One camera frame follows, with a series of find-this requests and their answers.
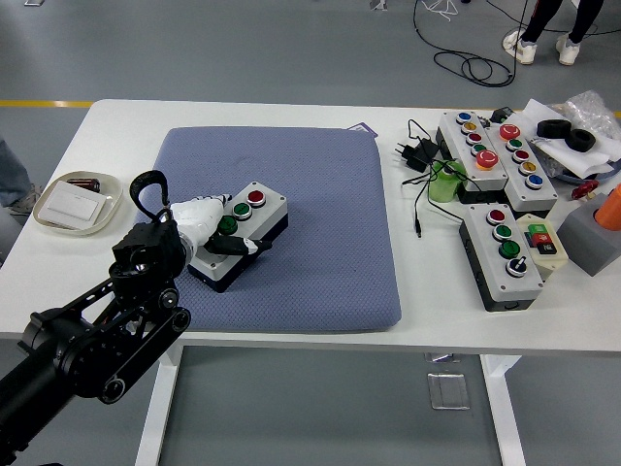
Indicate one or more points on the metal floor socket cover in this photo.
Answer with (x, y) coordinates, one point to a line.
(444, 358)
(448, 390)

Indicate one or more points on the white paper sheet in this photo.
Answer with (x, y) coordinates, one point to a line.
(533, 114)

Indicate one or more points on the person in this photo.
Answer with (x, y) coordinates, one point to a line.
(9, 170)
(543, 14)

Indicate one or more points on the green cup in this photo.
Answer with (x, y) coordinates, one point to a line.
(442, 189)

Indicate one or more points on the white wall switch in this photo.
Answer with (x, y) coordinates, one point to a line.
(73, 204)

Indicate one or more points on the small black device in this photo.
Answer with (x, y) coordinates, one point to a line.
(500, 116)

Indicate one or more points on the cream oval tray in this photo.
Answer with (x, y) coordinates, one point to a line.
(110, 204)

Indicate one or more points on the blue round dish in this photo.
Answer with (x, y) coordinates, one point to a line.
(567, 178)

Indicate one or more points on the dark red small object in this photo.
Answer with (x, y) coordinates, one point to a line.
(85, 184)

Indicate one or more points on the grey four-button control box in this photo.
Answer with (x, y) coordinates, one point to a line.
(271, 204)
(504, 291)

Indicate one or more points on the white table leg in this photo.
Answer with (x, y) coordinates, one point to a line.
(155, 412)
(504, 412)

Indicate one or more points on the cream three-key switch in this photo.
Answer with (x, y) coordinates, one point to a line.
(553, 262)

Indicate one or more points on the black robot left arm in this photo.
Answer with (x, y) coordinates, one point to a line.
(97, 349)

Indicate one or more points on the grey block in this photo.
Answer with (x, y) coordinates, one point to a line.
(587, 242)

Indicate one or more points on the clear bubble wrap bag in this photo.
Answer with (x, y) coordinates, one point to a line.
(589, 104)

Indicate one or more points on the blue-grey fabric mat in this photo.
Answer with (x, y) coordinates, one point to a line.
(301, 233)

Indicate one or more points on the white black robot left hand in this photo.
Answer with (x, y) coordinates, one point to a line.
(199, 218)

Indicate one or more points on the purple-edged card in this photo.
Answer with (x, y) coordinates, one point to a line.
(361, 127)

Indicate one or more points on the orange cylinder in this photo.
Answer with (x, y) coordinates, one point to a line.
(612, 211)

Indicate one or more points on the black power adapter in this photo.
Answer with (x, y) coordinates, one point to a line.
(419, 154)

